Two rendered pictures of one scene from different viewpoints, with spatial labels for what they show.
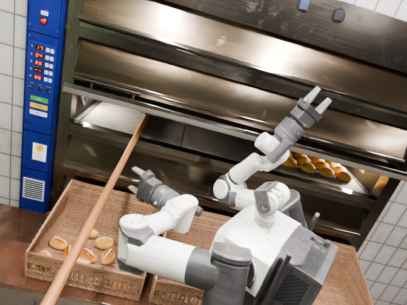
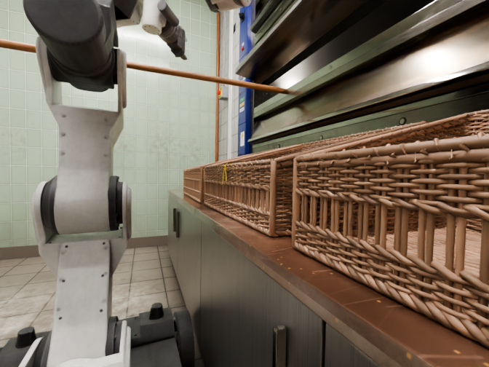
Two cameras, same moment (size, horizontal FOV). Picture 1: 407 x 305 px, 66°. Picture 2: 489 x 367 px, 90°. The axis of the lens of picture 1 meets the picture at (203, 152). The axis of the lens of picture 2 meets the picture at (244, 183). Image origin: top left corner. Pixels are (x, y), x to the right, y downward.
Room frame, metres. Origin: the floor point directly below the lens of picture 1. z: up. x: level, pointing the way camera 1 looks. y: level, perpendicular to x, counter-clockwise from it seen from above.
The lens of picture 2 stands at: (0.97, -0.93, 0.70)
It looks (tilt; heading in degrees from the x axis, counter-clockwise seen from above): 2 degrees down; 74
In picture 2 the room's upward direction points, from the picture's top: 1 degrees clockwise
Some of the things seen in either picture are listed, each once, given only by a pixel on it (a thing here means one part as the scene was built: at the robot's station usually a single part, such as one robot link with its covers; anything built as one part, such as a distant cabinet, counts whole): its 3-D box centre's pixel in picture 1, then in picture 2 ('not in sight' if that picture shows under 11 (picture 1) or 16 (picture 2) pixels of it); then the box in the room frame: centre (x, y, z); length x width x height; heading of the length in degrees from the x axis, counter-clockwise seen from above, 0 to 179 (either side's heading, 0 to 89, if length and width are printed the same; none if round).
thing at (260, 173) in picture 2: (209, 258); (292, 171); (1.36, -0.20, 0.72); 0.56 x 0.49 x 0.28; 97
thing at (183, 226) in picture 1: (180, 210); (159, 18); (0.92, 0.02, 1.26); 0.11 x 0.11 x 0.11; 62
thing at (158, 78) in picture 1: (251, 103); not in sight; (1.62, -0.16, 1.54); 1.79 x 0.11 x 0.19; 96
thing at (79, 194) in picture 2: not in sight; (86, 139); (0.76, -0.24, 0.78); 0.18 x 0.15 x 0.47; 8
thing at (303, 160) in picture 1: (306, 152); not in sight; (2.12, -0.69, 1.21); 0.61 x 0.48 x 0.06; 6
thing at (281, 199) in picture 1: (271, 201); not in sight; (0.78, -0.22, 1.47); 0.10 x 0.07 x 0.09; 152
